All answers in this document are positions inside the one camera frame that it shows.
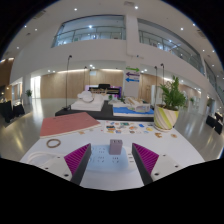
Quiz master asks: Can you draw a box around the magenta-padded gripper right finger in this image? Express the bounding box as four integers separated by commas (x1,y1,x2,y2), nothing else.
131,142,183,186

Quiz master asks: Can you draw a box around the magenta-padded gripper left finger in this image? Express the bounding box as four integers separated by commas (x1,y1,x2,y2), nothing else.
42,143,93,186

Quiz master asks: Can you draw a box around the small grey-purple charger block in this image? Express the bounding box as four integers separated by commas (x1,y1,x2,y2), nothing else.
108,139,124,156

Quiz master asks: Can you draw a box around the white and blue power strip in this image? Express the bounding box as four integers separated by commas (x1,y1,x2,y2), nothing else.
86,144,138,173

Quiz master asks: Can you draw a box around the red flat board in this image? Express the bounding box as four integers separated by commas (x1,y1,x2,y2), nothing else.
39,111,102,139

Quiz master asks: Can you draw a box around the colourful sticker sheet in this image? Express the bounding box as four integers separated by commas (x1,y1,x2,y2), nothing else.
103,120,139,135

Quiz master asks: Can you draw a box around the potted plant in striped pot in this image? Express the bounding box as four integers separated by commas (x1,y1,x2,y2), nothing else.
153,75,188,133

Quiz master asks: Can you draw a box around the tall black lamp stand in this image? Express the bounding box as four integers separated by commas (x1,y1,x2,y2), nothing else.
62,54,74,111
153,65,159,105
160,63,166,88

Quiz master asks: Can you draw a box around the black draped table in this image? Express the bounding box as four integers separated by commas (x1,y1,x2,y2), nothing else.
12,102,26,118
205,114,218,129
0,99,15,124
214,112,224,135

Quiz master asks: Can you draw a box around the black piano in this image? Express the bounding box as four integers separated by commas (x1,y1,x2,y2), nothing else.
84,83,123,100

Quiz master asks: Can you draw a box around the white sign with arrows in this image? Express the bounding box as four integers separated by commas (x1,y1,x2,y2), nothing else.
124,65,141,98

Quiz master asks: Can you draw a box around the small green floor plant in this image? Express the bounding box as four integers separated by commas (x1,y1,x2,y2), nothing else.
25,89,34,105

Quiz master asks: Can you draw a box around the white power strip cable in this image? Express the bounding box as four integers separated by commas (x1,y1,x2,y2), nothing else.
25,151,68,167

